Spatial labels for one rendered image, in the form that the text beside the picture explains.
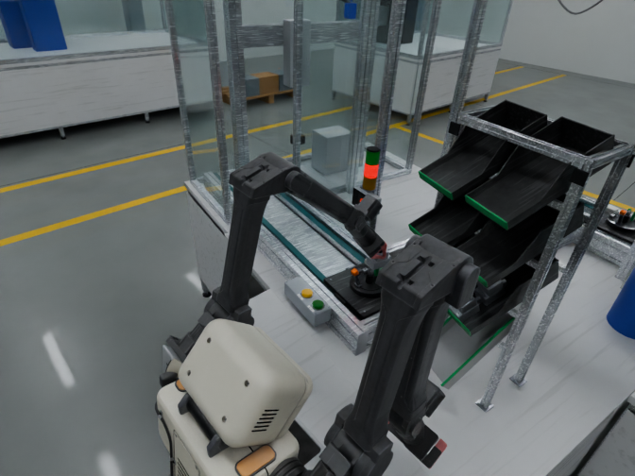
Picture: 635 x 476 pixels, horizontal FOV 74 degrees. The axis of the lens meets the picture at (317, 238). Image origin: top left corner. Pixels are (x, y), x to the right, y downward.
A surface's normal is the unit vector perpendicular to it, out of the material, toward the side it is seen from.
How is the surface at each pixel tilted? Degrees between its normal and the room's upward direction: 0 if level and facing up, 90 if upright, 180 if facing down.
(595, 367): 0
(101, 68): 90
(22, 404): 0
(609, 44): 90
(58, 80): 90
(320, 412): 0
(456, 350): 45
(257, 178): 14
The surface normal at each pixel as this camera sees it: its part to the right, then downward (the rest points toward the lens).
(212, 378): -0.52, -0.31
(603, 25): -0.75, 0.34
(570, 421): 0.04, -0.83
